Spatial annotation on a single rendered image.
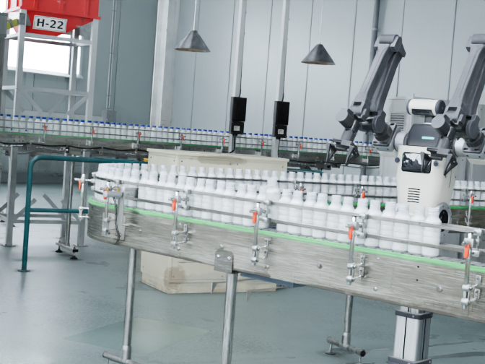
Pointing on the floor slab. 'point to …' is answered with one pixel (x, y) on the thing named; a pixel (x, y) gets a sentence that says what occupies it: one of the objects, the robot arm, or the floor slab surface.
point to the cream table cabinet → (177, 271)
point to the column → (164, 63)
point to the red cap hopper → (42, 13)
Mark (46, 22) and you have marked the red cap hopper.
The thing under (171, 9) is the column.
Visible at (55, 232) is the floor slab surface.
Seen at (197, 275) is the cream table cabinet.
